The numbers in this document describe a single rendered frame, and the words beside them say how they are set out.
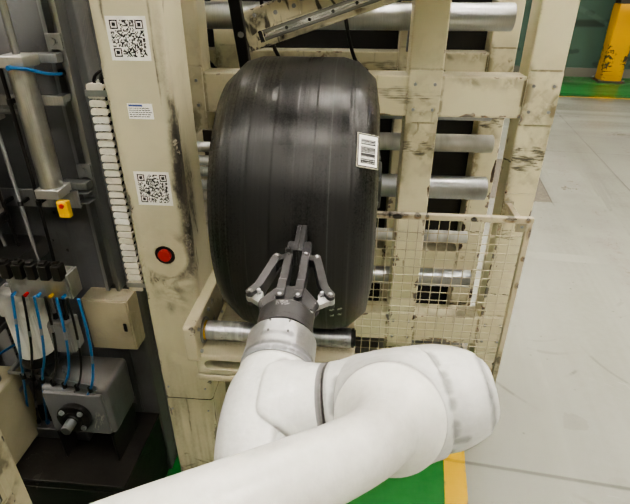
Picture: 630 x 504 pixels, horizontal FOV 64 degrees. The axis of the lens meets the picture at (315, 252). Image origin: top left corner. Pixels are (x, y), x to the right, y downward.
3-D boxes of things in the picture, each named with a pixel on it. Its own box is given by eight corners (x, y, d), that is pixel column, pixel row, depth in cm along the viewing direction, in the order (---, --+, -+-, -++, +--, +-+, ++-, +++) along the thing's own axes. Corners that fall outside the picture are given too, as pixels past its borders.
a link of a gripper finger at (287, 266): (286, 316, 71) (276, 316, 71) (293, 266, 79) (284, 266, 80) (284, 296, 68) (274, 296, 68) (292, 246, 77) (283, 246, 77)
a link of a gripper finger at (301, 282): (291, 296, 68) (301, 297, 68) (302, 247, 77) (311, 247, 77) (292, 317, 71) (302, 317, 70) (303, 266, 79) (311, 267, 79)
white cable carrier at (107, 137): (129, 290, 119) (84, 83, 96) (137, 279, 124) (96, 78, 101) (147, 291, 119) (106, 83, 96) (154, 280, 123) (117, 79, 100)
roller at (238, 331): (200, 320, 112) (206, 318, 117) (199, 341, 112) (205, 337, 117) (356, 329, 110) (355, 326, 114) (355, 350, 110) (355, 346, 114)
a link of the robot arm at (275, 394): (253, 406, 65) (351, 393, 61) (226, 532, 52) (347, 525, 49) (218, 351, 59) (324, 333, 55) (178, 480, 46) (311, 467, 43)
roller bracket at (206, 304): (187, 362, 112) (181, 327, 107) (229, 270, 147) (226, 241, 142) (201, 363, 112) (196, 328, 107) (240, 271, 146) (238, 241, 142)
